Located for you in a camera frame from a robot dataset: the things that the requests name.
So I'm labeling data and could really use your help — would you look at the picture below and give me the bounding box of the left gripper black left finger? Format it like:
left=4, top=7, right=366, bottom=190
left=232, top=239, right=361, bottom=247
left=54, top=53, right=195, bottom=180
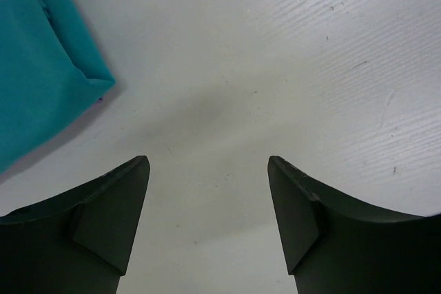
left=1, top=156, right=150, bottom=293

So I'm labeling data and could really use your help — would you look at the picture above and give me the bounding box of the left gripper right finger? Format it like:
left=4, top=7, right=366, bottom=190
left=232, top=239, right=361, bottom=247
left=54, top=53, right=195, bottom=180
left=267, top=156, right=440, bottom=293

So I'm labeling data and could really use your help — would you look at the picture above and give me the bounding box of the teal t shirt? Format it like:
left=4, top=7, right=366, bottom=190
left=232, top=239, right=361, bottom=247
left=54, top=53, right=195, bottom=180
left=1, top=0, right=115, bottom=170

